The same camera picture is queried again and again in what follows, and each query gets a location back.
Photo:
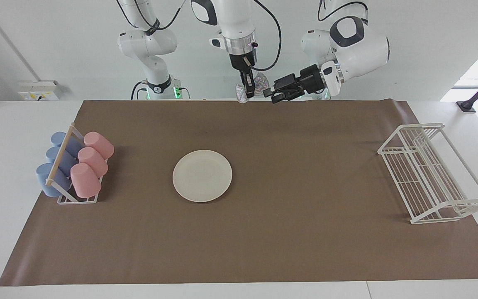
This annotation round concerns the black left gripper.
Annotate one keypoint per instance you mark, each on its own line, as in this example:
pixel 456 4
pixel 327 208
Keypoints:
pixel 305 83

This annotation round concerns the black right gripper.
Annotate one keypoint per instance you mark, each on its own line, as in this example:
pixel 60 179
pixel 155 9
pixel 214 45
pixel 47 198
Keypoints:
pixel 245 62

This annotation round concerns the clear plastic bag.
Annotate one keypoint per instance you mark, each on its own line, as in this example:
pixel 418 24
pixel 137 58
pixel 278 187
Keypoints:
pixel 260 81

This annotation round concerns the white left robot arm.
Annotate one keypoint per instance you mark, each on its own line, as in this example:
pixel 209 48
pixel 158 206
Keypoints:
pixel 367 50

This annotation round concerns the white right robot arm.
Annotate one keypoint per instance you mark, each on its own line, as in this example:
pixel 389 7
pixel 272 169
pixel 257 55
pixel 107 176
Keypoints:
pixel 235 20

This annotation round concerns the cream round plate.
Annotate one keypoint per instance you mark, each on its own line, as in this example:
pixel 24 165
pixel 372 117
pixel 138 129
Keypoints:
pixel 202 176

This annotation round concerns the brown table mat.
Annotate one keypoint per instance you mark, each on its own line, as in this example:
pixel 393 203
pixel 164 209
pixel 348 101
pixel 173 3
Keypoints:
pixel 264 241

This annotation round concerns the pink plastic cup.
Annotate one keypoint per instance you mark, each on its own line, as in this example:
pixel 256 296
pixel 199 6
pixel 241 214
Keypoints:
pixel 85 180
pixel 93 162
pixel 99 144

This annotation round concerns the blue plastic cup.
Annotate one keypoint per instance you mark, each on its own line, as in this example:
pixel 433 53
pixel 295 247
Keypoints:
pixel 45 176
pixel 58 138
pixel 54 154

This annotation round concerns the white cup holder rack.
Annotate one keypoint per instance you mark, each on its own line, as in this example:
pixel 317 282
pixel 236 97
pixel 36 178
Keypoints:
pixel 60 153

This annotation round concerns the white wall socket box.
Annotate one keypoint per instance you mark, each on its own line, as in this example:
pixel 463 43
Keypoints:
pixel 40 90

